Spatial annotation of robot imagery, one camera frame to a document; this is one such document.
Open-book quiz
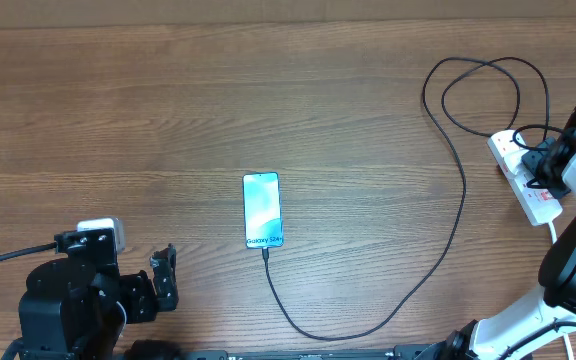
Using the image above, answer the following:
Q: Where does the Samsung Galaxy smartphone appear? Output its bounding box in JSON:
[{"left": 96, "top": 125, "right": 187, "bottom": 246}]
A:
[{"left": 242, "top": 172, "right": 284, "bottom": 249}]

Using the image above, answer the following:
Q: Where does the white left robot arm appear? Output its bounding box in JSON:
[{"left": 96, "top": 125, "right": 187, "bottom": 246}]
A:
[{"left": 2, "top": 245, "right": 178, "bottom": 359}]

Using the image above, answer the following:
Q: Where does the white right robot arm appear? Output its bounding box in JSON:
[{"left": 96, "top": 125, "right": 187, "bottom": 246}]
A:
[{"left": 419, "top": 107, "right": 576, "bottom": 360}]

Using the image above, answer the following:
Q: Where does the white charger plug adapter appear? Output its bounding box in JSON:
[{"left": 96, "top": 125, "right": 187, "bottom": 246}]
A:
[{"left": 500, "top": 149, "right": 528, "bottom": 179}]

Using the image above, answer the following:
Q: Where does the white power strip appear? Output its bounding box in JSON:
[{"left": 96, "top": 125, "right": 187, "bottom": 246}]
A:
[{"left": 487, "top": 130, "right": 563, "bottom": 226}]

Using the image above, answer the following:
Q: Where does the white power strip cord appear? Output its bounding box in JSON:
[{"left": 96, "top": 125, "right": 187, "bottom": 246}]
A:
[{"left": 547, "top": 221, "right": 575, "bottom": 360}]

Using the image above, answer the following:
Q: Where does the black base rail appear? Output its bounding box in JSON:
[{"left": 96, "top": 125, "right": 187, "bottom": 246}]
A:
[{"left": 117, "top": 339, "right": 474, "bottom": 360}]

